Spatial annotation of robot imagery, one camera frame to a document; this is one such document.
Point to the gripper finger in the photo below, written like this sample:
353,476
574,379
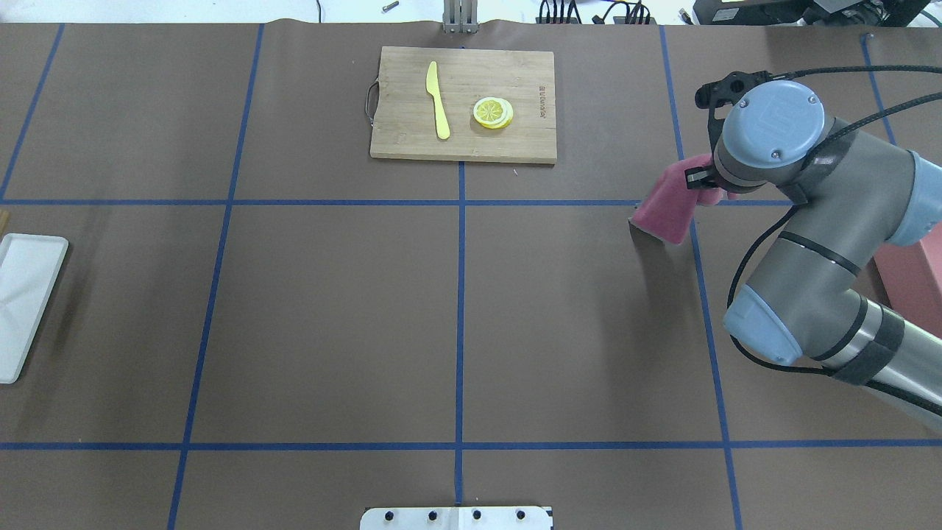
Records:
700,178

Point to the pink and grey cleaning cloth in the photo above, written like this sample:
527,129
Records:
668,210

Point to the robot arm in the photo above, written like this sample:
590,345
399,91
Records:
791,306

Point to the black device at table edge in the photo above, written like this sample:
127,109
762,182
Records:
808,13

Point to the yellow lemon slices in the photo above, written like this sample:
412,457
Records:
493,113

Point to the pink plastic bin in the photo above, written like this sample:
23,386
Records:
911,276

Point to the yellow plastic knife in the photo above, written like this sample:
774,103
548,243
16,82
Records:
442,125

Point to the bamboo cutting board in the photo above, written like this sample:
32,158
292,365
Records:
403,124

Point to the white rectangular tray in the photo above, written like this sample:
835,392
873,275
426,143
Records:
30,265

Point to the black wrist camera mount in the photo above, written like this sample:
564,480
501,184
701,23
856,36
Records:
728,91

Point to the grey metal camera post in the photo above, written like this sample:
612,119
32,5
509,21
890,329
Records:
460,16

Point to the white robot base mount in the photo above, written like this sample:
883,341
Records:
458,517

